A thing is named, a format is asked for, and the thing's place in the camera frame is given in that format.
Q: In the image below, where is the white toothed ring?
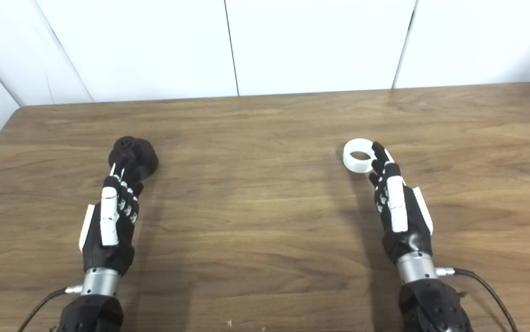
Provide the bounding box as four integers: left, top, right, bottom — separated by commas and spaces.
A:
342, 138, 378, 174

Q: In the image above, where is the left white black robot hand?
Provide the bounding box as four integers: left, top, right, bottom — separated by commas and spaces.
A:
79, 162, 144, 276

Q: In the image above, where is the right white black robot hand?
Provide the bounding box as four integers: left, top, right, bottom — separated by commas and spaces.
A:
369, 142, 434, 264

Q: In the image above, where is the round black stepped part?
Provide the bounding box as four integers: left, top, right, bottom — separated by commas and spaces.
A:
109, 136, 159, 183

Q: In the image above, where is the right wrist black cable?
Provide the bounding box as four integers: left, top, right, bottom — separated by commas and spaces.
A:
436, 267, 519, 332

